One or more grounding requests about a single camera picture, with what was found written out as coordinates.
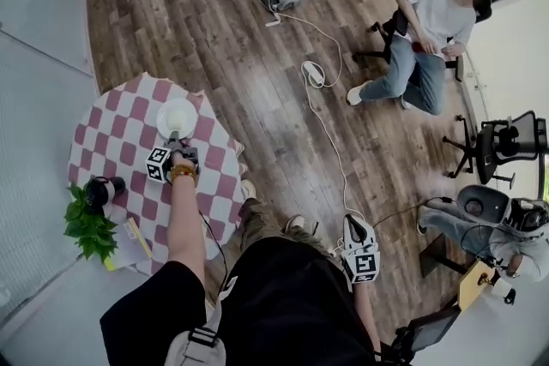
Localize person's right white shoe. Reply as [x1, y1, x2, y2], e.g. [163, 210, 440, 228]
[285, 213, 307, 234]

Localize black floor cable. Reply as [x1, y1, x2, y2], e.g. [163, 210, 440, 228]
[371, 195, 455, 229]

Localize person's left forearm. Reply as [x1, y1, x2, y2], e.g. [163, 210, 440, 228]
[165, 179, 208, 271]

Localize green potted plant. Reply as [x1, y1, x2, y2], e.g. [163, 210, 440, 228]
[63, 176, 127, 263]

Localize white power strip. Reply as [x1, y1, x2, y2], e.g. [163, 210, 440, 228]
[301, 60, 326, 89]

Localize black t-shirt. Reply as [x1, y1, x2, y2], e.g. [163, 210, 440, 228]
[100, 235, 378, 366]

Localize small yellow wooden table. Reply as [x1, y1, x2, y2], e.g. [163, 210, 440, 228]
[457, 259, 503, 313]

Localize dark brown wooden stool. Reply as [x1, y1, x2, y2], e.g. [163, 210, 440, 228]
[419, 233, 468, 279]

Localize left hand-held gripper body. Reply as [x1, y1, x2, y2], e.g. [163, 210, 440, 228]
[145, 140, 202, 185]

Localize yellow and white book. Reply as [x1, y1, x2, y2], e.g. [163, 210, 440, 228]
[104, 217, 154, 273]

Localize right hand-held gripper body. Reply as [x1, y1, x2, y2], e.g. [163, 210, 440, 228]
[341, 243, 382, 285]

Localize round table with checkered tablecloth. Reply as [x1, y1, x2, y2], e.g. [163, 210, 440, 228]
[67, 71, 245, 276]

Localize black flat device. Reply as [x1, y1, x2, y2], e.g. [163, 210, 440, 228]
[392, 306, 462, 366]

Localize white round plate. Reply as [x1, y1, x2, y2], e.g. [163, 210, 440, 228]
[156, 97, 199, 141]

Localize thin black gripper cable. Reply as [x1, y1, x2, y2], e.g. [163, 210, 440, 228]
[197, 209, 229, 295]

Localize olive cargo trousers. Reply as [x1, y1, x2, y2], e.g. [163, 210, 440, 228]
[238, 196, 334, 261]

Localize person's left hand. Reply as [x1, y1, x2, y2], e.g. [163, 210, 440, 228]
[171, 153, 195, 171]

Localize brown beaded bracelet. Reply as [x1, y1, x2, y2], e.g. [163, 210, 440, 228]
[170, 163, 200, 186]

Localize grey sling bag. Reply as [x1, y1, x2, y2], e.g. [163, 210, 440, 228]
[164, 276, 239, 366]

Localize person's right forearm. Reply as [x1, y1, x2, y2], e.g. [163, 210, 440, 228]
[353, 281, 383, 357]

